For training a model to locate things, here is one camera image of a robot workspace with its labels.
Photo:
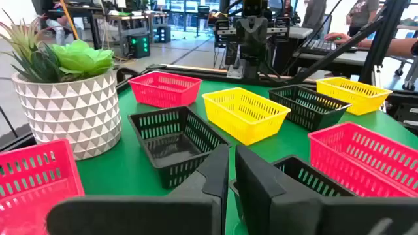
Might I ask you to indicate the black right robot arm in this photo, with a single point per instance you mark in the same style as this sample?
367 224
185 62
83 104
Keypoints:
249 70

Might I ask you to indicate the black plastic basket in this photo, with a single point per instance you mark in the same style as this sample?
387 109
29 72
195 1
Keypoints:
310 178
170 153
303 114

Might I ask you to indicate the black computer tower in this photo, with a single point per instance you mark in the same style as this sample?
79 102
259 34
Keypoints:
163 34

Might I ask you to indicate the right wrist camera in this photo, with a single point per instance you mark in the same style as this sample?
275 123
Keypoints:
251 8

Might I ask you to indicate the computer tower with green lights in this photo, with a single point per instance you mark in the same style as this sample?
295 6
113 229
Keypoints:
138 45

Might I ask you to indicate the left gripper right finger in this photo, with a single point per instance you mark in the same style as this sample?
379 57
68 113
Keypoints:
294 215

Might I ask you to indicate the grey desk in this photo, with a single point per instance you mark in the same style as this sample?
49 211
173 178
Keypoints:
343 58

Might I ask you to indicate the red plastic basket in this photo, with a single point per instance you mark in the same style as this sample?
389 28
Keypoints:
29 202
156 94
359 169

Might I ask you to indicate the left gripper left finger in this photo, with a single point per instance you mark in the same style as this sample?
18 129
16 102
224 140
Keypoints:
147 215

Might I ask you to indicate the person's forearm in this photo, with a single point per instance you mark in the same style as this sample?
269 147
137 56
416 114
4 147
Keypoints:
392 47

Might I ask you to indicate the person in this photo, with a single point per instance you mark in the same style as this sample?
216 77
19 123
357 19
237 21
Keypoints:
313 13
60 29
362 13

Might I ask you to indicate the person's hand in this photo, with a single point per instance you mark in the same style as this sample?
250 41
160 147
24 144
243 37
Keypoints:
336 37

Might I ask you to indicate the black frame post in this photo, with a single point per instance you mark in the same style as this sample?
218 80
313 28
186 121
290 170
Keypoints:
382 42

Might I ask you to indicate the black diagonal frame strut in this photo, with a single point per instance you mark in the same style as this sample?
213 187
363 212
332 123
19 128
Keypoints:
326 57

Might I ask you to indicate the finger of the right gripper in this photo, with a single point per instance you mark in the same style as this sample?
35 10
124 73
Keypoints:
258 50
244 50

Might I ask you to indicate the black keyboard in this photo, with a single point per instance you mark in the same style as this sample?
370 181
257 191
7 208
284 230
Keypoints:
321 45

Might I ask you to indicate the wooden-topped desk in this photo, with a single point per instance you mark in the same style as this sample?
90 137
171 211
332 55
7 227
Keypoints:
130 17

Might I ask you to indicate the black table frame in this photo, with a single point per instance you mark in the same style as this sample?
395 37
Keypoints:
196 73

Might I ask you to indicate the succulent in white pot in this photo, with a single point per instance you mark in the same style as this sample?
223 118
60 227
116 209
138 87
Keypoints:
72 114

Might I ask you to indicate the yellow plastic basket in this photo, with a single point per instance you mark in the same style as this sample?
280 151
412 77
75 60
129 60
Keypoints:
359 104
241 130

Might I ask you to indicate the orange pole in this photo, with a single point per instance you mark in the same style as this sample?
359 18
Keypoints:
69 19

